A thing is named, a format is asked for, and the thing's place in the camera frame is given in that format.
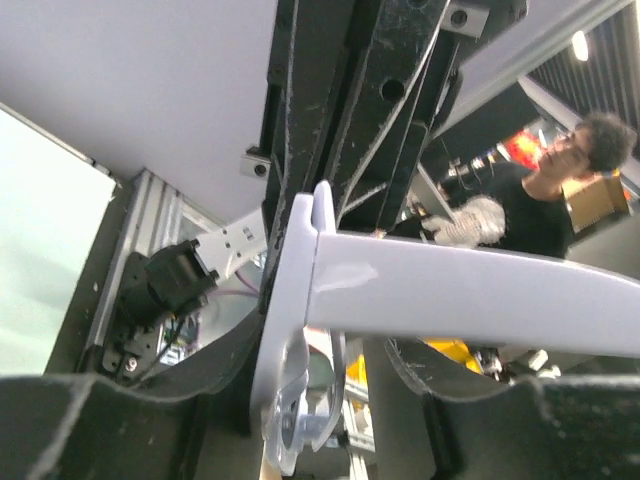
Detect cardboard box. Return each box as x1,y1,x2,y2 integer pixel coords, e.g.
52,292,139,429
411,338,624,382
563,171,637,232

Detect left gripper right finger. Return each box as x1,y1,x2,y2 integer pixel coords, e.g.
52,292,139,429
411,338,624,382
384,338,509,400

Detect person in black shirt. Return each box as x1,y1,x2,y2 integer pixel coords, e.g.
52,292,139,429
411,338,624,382
420,113,637,259

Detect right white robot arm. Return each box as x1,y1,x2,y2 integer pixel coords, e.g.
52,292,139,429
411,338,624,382
101,209,266,385

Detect white frame sunglasses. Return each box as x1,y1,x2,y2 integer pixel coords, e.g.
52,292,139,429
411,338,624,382
250,182,639,474

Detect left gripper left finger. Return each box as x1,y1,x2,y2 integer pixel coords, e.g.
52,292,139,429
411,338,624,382
135,309,265,400

